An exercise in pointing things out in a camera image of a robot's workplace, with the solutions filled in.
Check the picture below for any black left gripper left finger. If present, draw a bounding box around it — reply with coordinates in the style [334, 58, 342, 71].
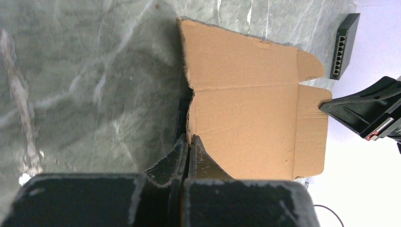
[1, 135, 188, 227]

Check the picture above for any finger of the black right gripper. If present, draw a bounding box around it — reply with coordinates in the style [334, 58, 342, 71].
[319, 76, 401, 141]

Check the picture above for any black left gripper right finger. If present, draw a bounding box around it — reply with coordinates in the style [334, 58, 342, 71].
[183, 136, 320, 227]

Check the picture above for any brown cardboard box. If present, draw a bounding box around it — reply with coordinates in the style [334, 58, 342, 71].
[177, 17, 332, 180]

